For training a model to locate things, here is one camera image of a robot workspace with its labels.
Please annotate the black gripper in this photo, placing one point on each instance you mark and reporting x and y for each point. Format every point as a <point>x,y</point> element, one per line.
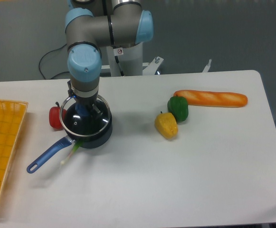
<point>85,98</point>

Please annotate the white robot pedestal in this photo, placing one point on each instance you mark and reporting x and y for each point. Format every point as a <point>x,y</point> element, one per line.
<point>125,61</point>

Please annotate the yellow bell pepper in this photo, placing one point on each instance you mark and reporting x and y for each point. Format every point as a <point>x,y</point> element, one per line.
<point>166,125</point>

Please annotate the white left pedestal foot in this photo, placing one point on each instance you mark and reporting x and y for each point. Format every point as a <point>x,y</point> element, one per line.
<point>105,71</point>

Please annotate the white right pedestal foot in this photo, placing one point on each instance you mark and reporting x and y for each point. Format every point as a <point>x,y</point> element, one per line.
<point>154,67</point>

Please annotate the green bell pepper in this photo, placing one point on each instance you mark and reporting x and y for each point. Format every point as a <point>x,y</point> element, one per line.
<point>178,106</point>

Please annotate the green spring onion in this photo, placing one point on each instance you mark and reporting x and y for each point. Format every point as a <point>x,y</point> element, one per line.
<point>77,140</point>

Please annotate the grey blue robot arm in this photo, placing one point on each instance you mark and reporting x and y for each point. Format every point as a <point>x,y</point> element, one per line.
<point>91,25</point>

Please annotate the white far right bracket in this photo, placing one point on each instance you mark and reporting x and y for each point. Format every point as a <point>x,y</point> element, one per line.
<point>207,67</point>

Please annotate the dark pot blue handle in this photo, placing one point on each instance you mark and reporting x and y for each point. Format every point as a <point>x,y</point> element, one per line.
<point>61,144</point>

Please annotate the red bell pepper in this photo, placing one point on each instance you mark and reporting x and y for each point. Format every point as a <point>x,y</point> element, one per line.
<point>53,117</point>

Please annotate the white pedestal foot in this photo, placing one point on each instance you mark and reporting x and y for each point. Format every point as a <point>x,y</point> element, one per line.
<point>154,67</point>
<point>105,71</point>

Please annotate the orange baguette bread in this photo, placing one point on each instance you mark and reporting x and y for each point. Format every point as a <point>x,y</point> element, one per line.
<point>213,99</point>

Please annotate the glass pot lid blue knob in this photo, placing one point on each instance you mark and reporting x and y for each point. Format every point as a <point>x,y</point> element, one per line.
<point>74,117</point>

